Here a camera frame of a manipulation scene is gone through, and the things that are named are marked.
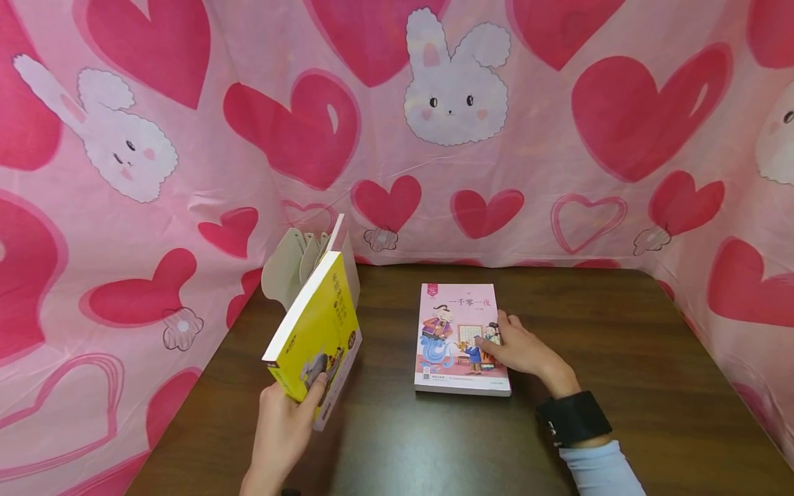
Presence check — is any person's right hand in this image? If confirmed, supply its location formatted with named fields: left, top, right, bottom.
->
left=474, top=309, right=583, bottom=401

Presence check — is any person's left hand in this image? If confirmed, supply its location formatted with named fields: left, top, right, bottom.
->
left=243, top=372, right=330, bottom=477

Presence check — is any pink book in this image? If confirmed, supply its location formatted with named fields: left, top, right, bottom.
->
left=413, top=282, right=513, bottom=398

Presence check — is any yellow book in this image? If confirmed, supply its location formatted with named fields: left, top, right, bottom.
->
left=261, top=251, right=363, bottom=432

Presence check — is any person's left forearm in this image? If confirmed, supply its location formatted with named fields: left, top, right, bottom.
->
left=238, top=473, right=299, bottom=496

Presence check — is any person's right forearm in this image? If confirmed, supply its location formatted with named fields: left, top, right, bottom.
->
left=558, top=435, right=648, bottom=496

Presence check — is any black wrist band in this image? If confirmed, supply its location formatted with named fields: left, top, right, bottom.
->
left=535, top=390, right=614, bottom=449

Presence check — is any beige book rack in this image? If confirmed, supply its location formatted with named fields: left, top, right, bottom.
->
left=261, top=213, right=361, bottom=315

